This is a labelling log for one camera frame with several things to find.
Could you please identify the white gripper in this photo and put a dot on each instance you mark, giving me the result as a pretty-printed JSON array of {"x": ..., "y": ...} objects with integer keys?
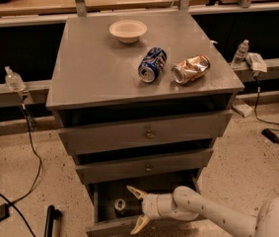
[{"x": 150, "y": 205}]

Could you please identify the blue silver redbull can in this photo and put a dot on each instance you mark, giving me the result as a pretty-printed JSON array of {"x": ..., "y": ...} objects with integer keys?
[{"x": 119, "y": 206}]

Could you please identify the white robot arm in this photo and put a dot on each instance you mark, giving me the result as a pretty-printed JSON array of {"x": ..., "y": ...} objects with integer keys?
[{"x": 185, "y": 204}]

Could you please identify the grey open bottom drawer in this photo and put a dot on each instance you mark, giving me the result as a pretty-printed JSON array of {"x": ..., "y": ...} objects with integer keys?
[{"x": 108, "y": 224}]

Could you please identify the grey middle drawer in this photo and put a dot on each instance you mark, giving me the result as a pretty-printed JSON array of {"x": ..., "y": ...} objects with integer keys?
[{"x": 143, "y": 166}]

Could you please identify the grey top drawer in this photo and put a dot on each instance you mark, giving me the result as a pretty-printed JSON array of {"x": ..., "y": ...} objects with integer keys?
[{"x": 95, "y": 138}]

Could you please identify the grey wooden drawer cabinet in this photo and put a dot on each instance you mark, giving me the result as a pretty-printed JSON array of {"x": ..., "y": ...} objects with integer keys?
[{"x": 95, "y": 79}]

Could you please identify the crushed orange soda can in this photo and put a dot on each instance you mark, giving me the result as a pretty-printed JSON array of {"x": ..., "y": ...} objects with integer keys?
[{"x": 191, "y": 69}]

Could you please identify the crushed blue pepsi can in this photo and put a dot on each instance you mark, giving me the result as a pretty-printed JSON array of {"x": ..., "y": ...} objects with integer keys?
[{"x": 152, "y": 64}]

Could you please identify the black pole stand base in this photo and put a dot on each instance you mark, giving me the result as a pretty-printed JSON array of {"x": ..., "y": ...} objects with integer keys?
[{"x": 51, "y": 216}]

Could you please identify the black power adapter right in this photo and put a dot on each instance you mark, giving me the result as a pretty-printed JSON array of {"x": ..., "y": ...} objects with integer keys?
[{"x": 270, "y": 135}]

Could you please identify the white paper bowl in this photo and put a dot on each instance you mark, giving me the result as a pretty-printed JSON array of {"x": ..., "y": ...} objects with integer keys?
[{"x": 128, "y": 31}]

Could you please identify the clear water bottle right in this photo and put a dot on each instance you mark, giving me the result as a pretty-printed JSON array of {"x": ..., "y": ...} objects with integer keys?
[{"x": 240, "y": 54}]

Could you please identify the white block under rail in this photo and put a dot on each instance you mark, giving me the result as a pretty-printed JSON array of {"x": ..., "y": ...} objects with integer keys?
[{"x": 242, "y": 108}]

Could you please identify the clear bottle on left rail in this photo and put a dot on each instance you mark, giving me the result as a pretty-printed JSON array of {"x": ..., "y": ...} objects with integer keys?
[{"x": 14, "y": 80}]

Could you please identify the white packet on rail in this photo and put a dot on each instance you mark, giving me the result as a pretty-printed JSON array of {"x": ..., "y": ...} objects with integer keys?
[{"x": 256, "y": 62}]

